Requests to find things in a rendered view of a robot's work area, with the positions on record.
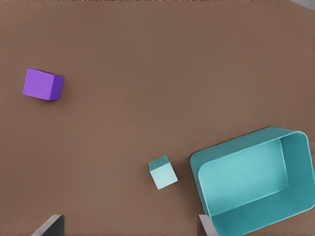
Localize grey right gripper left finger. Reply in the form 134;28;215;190
31;214;64;236

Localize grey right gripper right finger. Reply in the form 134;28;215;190
197;214;218;236

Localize small light teal cube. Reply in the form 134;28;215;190
148;154;179;190

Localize teal rectangular bin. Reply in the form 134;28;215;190
189;126;315;236

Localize purple cube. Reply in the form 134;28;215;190
22;67;64;102

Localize silver frame post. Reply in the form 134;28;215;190
288;0;315;10

